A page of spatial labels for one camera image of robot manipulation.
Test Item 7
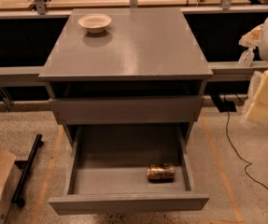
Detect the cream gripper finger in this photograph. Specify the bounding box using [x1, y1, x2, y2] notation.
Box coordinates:
[244, 70, 268, 123]
[242, 71, 262, 116]

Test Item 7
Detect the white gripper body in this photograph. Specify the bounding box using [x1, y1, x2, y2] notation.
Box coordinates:
[238, 24, 261, 48]

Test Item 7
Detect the orange drink can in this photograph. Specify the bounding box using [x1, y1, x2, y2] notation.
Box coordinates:
[147, 163, 176, 181]

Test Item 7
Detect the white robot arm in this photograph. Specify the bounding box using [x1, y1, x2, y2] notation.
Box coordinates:
[238, 18, 268, 123]

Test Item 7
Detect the closed grey top drawer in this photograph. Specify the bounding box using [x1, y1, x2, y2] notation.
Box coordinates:
[49, 95, 202, 125]

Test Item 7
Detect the grey drawer cabinet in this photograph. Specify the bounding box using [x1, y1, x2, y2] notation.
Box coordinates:
[39, 8, 212, 141]

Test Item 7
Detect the open grey middle drawer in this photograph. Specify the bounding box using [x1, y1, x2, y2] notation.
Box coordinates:
[49, 124, 209, 215]

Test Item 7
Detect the clear sanitizer pump bottle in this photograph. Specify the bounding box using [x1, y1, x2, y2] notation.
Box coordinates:
[238, 48, 255, 67]

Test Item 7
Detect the white paper bowl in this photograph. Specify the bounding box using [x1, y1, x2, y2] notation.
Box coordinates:
[78, 13, 112, 34]

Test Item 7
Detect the black floor cable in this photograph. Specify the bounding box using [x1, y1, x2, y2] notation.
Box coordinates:
[225, 93, 268, 197]

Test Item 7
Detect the grey metal rail frame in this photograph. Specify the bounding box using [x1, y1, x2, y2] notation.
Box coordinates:
[0, 5, 268, 87]

